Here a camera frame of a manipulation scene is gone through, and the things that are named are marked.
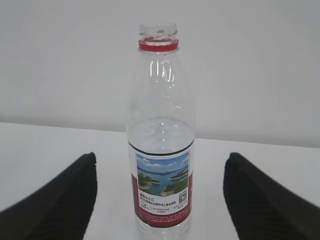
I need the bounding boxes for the clear plastic water bottle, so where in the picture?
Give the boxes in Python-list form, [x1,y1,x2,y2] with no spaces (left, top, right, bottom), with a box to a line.
[126,23,195,240]

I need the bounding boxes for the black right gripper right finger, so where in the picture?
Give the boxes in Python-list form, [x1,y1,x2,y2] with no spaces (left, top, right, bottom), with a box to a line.
[223,152,320,240]

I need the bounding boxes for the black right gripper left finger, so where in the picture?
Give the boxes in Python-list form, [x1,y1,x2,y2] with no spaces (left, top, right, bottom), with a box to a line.
[0,152,97,240]

